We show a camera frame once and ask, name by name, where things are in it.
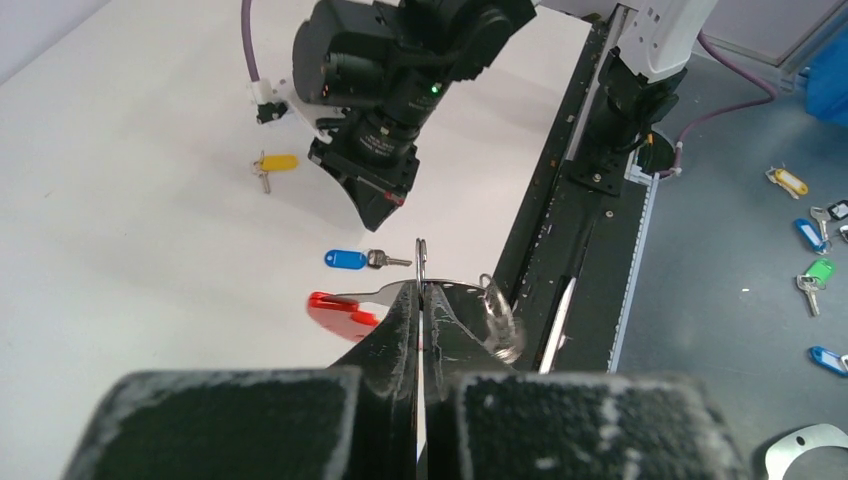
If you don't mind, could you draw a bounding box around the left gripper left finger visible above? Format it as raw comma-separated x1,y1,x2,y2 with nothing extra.
64,313,419,479

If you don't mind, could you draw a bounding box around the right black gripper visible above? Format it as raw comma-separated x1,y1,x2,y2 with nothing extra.
307,139,420,232

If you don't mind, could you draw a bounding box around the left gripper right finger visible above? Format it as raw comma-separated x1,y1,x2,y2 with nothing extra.
423,284,749,479

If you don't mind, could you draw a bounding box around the blue tagged key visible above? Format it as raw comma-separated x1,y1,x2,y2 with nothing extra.
792,207,830,255
323,249,412,270

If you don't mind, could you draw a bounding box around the red tag keyring with chain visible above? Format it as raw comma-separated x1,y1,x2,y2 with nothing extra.
306,238,527,365

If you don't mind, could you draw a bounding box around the yellow tagged key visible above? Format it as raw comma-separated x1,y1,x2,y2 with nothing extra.
252,151,299,195
765,168,809,200

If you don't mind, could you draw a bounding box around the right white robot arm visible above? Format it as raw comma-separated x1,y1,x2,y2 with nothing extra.
292,1,714,231

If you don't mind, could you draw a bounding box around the green tagged key on floor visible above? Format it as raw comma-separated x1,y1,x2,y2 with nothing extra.
796,258,835,317

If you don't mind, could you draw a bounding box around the blue tagged key on floor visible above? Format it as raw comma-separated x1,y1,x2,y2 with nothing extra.
792,207,830,255

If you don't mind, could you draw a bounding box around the yellow tagged key on floor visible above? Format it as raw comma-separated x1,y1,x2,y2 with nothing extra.
765,168,809,200

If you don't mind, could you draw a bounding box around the black tagged key on floor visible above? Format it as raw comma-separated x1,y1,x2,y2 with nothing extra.
826,199,848,241

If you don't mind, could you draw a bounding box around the blue bin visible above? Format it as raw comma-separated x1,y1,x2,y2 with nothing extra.
805,30,847,127

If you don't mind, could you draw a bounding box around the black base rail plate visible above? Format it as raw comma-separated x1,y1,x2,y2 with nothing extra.
495,6,645,372

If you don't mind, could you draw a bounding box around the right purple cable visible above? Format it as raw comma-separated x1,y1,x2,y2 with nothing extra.
239,0,263,84

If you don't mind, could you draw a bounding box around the white cable duct strip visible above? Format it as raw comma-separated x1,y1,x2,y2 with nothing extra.
607,150,658,373

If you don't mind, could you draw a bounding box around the metal bracket plate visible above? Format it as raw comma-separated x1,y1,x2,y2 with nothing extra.
763,423,848,480

